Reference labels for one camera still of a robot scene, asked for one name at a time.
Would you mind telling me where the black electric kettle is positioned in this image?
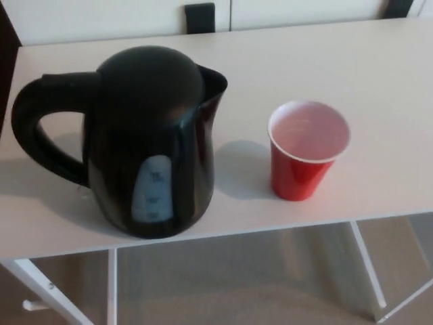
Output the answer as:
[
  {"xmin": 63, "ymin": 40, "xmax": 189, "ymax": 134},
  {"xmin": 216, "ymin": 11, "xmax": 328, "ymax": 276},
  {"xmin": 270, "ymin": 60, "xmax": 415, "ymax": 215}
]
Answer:
[{"xmin": 11, "ymin": 45, "xmax": 229, "ymax": 240}]

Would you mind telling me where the red plastic cup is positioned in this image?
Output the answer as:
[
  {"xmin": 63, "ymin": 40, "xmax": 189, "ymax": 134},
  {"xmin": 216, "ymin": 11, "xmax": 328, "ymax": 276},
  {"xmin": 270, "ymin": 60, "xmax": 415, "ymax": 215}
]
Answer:
[{"xmin": 267, "ymin": 99, "xmax": 352, "ymax": 202}]

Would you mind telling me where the black cabinet handle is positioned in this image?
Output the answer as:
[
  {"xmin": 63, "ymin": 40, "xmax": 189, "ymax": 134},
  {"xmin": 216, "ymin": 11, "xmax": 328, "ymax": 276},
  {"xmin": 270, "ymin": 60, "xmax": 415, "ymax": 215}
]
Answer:
[
  {"xmin": 185, "ymin": 2, "xmax": 217, "ymax": 35},
  {"xmin": 376, "ymin": 0, "xmax": 404, "ymax": 20}
]

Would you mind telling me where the white table leg frame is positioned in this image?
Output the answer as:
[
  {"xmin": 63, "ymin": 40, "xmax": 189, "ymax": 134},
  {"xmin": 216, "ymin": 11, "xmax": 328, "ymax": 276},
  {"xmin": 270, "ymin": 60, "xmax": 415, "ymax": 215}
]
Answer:
[
  {"xmin": 0, "ymin": 248, "xmax": 118, "ymax": 325},
  {"xmin": 350, "ymin": 219, "xmax": 433, "ymax": 325}
]

